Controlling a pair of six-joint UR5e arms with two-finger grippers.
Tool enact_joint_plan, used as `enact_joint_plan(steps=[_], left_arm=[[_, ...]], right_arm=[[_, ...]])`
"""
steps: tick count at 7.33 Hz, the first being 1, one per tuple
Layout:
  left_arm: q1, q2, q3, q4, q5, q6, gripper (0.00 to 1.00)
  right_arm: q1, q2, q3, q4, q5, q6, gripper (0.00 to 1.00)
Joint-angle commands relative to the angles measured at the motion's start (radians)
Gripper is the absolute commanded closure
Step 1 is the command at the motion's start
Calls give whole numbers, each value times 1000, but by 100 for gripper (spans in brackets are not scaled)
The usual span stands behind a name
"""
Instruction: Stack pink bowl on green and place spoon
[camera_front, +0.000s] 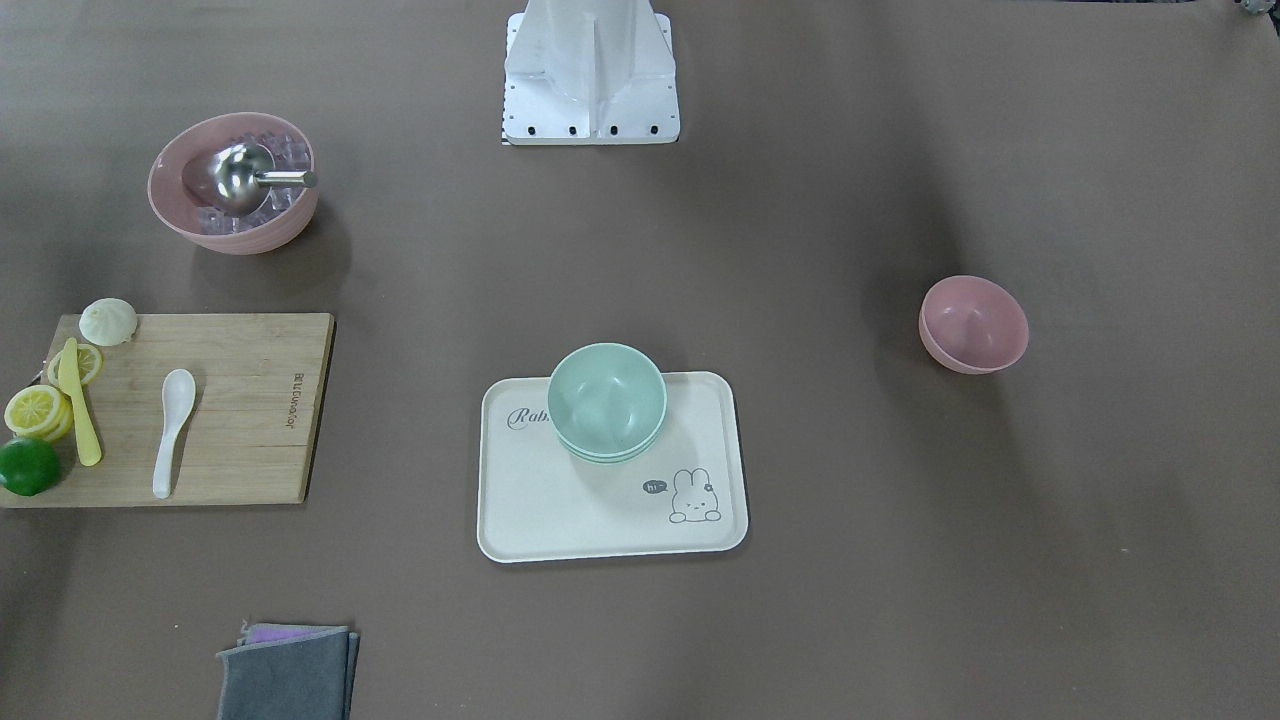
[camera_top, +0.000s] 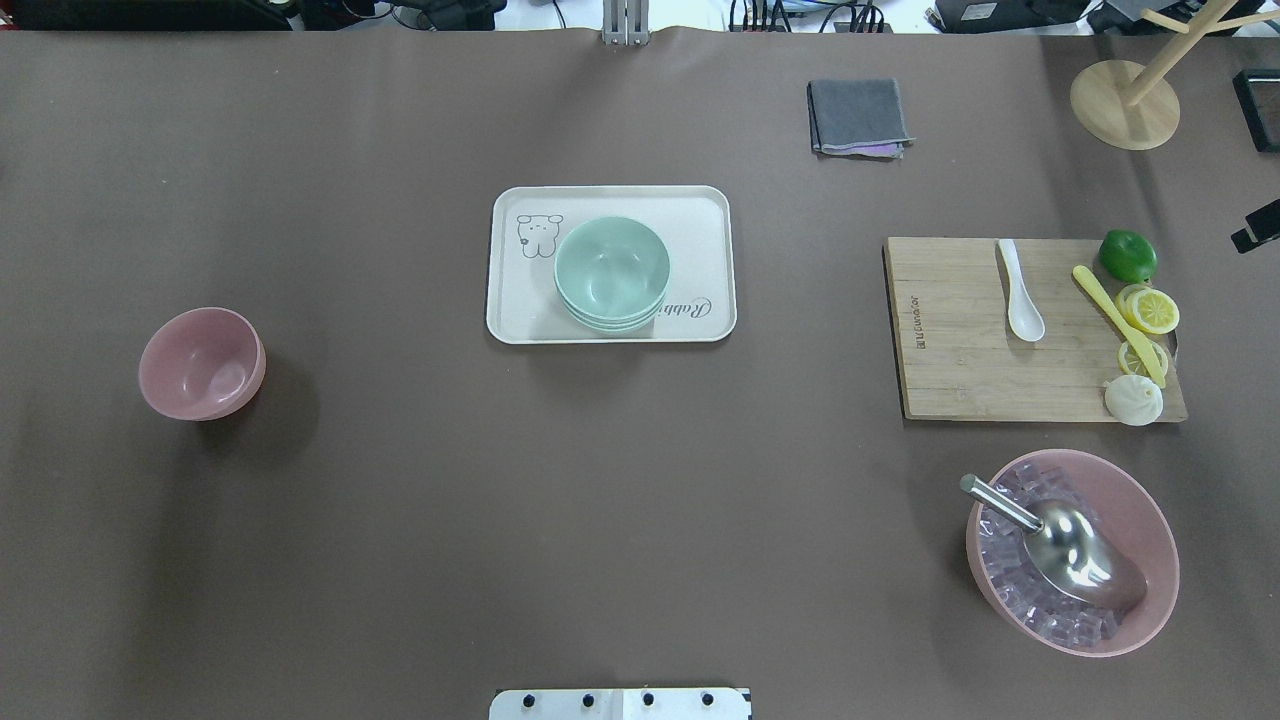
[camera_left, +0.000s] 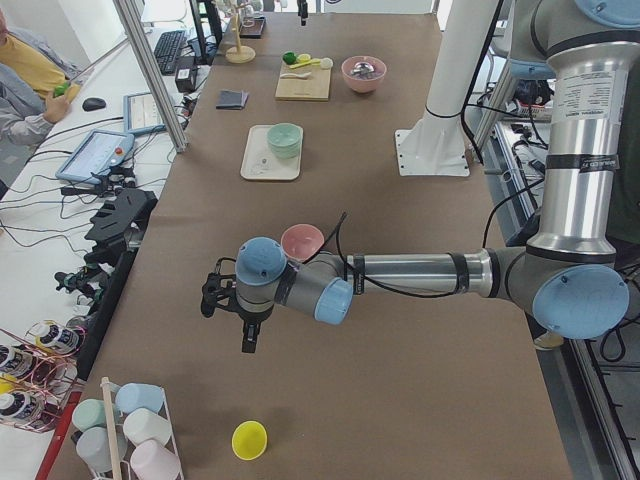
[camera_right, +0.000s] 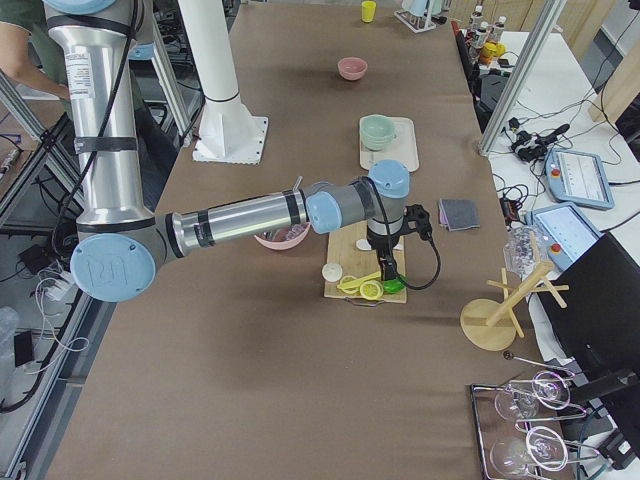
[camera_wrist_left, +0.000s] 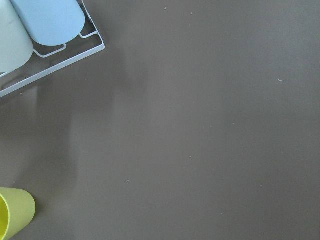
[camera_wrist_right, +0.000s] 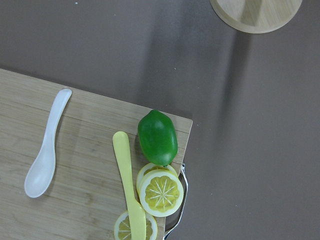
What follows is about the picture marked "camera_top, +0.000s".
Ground small pink bowl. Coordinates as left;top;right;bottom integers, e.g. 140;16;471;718
138;307;268;421

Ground large pink ice bowl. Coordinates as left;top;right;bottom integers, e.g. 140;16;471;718
966;448;1181;659

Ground metal ice scoop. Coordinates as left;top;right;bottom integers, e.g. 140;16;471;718
959;474;1148;612

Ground cream rabbit tray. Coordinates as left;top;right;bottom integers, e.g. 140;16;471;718
486;184;737;345

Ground white ceramic spoon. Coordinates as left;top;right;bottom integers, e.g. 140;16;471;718
997;238;1046;343

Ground wooden mug tree stand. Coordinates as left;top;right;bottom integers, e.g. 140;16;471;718
1070;1;1279;151

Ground stacked green bowls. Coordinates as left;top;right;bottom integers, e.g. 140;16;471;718
553;217;672;333

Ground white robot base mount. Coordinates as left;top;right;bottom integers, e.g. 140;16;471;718
488;687;753;719

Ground grey folded cloth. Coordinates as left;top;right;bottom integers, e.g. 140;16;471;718
806;78;915;159

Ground lemon slice stack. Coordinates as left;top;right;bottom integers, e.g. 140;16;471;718
1115;284;1181;334

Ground black device at edge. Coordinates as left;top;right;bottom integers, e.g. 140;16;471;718
1233;69;1279;152

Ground white steamed bun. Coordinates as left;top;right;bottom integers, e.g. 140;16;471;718
1103;375;1164;427

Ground lemon slice under knife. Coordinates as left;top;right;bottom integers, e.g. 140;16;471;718
1117;341;1171;379

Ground wooden cutting board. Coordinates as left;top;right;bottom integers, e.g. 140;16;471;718
883;236;1189;424

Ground yellow plastic knife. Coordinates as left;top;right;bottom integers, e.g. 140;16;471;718
1071;265;1167;388

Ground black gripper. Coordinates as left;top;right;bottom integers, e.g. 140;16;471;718
1230;199;1280;254

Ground aluminium camera post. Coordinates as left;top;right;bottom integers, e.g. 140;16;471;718
602;0;650;47

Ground green lime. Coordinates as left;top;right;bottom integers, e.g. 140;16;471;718
1098;229;1158;284

